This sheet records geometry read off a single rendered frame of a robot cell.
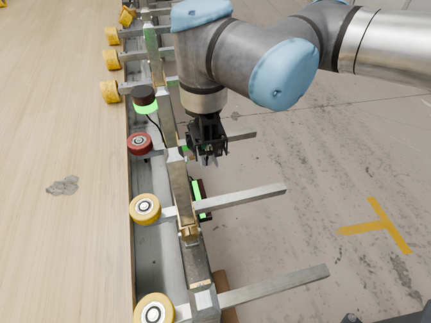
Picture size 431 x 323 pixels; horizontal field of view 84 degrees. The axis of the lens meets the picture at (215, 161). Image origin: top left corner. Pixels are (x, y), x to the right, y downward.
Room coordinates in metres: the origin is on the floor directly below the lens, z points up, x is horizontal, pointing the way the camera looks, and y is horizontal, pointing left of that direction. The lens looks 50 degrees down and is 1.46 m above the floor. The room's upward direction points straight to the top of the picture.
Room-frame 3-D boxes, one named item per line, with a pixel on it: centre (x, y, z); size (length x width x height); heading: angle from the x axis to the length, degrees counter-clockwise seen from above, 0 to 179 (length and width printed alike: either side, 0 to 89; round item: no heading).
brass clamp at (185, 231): (0.32, 0.08, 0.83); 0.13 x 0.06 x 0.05; 15
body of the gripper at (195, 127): (0.38, 0.02, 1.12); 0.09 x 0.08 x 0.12; 15
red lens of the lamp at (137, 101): (0.53, 0.19, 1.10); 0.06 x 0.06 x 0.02
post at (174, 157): (0.30, 0.08, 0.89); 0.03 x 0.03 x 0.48; 15
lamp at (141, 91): (0.53, 0.19, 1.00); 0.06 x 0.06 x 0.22; 15
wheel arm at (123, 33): (1.32, 0.28, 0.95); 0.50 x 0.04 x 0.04; 105
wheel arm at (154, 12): (1.58, 0.28, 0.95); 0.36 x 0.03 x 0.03; 105
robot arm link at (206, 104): (0.39, 0.02, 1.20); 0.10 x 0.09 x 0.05; 105
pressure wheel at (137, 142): (0.55, 0.25, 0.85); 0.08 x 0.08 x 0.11
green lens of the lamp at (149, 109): (0.53, 0.19, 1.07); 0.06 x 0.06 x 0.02
